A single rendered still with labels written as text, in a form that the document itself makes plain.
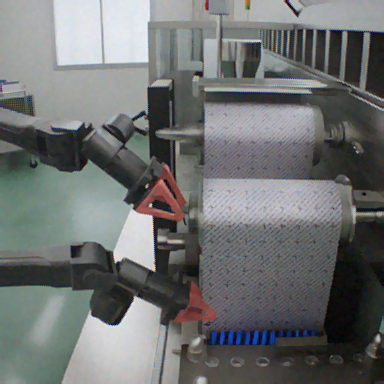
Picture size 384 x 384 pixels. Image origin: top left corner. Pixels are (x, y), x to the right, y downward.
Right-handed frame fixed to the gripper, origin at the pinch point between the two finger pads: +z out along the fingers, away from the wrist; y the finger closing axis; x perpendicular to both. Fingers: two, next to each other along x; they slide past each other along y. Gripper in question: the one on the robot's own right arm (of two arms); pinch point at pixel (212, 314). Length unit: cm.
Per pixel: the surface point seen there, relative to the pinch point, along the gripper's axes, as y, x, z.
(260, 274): 0.3, 12.2, 2.6
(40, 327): -115, -141, -32
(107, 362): -3.1, -25.7, -11.5
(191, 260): -7.1, 4.6, -7.4
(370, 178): -12.7, 35.1, 15.8
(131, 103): -556, -110, -70
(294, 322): 0.3, 6.1, 14.5
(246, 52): -72, 42, -11
